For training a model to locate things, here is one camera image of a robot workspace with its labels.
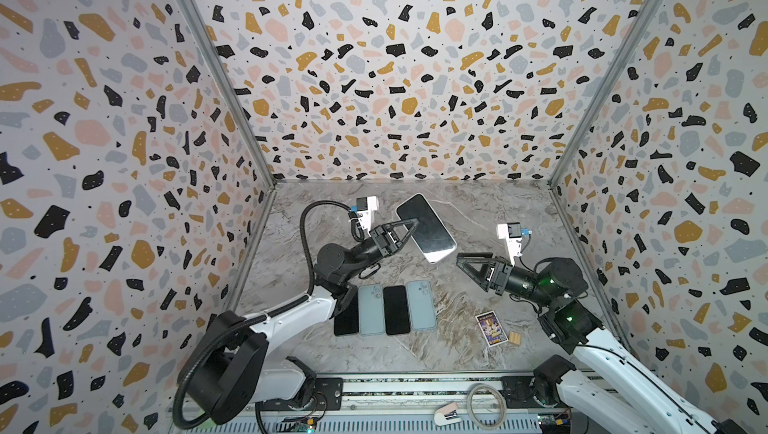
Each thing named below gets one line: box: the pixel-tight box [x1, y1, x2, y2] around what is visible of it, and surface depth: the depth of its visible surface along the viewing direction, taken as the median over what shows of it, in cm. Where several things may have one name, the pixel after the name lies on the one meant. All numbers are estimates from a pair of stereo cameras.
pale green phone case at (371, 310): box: [358, 284, 386, 336], surface depth 90 cm
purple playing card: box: [475, 310, 509, 348], surface depth 85 cm
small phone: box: [383, 285, 411, 335], surface depth 90 cm
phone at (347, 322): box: [334, 304, 359, 336], surface depth 86 cm
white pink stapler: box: [434, 402, 462, 426], surface depth 71 cm
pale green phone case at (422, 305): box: [405, 280, 437, 331], surface depth 91 cm
